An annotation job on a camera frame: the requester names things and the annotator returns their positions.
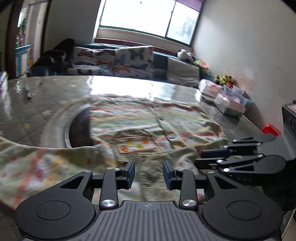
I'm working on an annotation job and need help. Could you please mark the red plastic stool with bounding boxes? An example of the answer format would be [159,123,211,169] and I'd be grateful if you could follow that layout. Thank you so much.
[261,124,282,136]

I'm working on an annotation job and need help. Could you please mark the butterfly print cushion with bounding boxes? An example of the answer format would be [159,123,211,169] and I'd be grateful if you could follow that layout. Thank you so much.
[67,46,154,79]

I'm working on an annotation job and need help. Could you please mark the tissue pack on table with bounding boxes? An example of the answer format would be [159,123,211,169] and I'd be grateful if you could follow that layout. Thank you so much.
[214,93,246,118]

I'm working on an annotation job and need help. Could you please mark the clear plastic storage box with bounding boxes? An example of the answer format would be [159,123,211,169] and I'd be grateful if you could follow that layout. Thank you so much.
[222,85,253,110]

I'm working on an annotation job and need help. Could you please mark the floral patterned baby shirt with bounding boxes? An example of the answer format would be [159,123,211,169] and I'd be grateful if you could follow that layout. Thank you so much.
[1,96,228,208]

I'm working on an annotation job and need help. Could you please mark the grey plain cushion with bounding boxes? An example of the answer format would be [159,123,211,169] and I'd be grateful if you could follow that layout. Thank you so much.
[166,58,200,88]

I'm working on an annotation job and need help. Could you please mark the white plush toy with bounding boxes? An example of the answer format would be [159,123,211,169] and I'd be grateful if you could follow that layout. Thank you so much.
[177,49,195,62]

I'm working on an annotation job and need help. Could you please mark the black clothes pile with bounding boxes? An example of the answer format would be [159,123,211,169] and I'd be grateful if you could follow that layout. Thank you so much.
[27,38,75,77]

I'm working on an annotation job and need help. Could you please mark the small plush toys pile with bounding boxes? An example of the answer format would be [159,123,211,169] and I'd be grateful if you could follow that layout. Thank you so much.
[214,74,236,88]

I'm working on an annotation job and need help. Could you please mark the window with green frame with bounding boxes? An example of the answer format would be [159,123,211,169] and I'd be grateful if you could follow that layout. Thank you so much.
[96,0,205,46]

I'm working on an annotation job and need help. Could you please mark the quilted star table cover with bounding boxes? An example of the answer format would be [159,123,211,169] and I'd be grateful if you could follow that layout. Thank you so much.
[0,75,263,241]

